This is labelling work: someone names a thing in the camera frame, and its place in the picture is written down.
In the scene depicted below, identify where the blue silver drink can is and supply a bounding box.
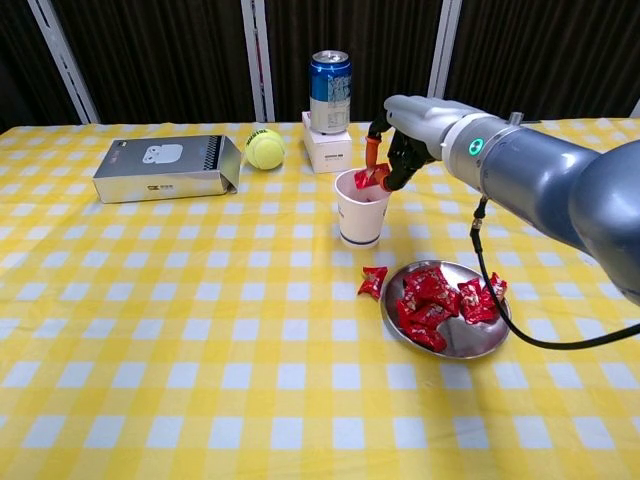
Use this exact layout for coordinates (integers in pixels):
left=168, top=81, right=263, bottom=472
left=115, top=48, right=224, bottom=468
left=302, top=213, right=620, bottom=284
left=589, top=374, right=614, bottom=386
left=308, top=48, right=353, bottom=135

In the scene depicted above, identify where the yellow tennis ball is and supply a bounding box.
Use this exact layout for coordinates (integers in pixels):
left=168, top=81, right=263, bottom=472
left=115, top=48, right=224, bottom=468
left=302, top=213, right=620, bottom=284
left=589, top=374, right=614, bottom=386
left=243, top=127, right=287, bottom=170

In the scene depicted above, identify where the small white cardboard box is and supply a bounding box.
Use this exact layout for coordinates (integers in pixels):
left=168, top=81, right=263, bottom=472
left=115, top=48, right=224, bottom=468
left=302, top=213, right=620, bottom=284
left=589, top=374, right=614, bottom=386
left=301, top=110, right=353, bottom=175

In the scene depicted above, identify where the silver metal plate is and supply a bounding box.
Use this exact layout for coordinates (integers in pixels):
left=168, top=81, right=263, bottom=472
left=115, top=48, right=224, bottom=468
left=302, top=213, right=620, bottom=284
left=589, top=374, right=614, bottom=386
left=380, top=259, right=511, bottom=360

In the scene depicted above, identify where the black pleated curtain panel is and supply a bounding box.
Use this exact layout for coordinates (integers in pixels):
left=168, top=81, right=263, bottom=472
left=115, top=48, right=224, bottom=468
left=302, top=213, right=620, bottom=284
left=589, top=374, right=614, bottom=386
left=49, top=0, right=261, bottom=125
left=0, top=0, right=84, bottom=134
left=264, top=0, right=446, bottom=123
left=442, top=0, right=640, bottom=123

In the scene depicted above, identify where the silver earbuds box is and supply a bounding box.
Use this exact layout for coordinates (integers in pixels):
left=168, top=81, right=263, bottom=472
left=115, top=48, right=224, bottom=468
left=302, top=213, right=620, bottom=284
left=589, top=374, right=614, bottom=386
left=91, top=134, right=243, bottom=205

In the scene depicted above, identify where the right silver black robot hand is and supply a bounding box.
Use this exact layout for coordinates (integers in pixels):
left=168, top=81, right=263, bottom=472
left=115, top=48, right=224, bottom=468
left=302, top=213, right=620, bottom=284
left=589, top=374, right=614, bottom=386
left=365, top=93, right=474, bottom=194

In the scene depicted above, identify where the white paper cup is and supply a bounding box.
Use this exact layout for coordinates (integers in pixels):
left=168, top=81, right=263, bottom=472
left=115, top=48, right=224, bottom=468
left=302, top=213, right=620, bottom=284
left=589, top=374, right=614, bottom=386
left=333, top=169, right=391, bottom=250

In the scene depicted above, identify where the yellow white checked tablecloth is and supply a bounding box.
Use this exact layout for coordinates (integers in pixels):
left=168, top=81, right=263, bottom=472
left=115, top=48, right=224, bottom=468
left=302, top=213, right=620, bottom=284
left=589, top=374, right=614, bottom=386
left=0, top=117, right=640, bottom=480

